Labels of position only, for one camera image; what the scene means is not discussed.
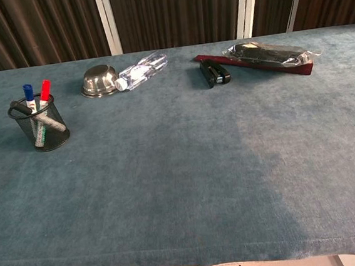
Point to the blue velvet tablecloth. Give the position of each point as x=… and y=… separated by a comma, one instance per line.
x=181, y=170

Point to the blue capped marker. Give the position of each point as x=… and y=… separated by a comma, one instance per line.
x=28, y=92

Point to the white marker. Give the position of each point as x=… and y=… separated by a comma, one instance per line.
x=21, y=107

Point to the stainless steel bowl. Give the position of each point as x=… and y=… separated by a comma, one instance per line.
x=98, y=81

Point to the black item in plastic bag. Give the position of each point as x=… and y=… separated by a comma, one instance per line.
x=267, y=53

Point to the red marker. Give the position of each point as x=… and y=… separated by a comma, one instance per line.
x=45, y=89

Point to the black stapler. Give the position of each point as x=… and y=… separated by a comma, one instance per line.
x=213, y=73

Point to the black mesh pen holder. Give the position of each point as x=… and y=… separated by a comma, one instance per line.
x=53, y=138

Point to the dark red flat box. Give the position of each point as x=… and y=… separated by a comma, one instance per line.
x=297, y=68

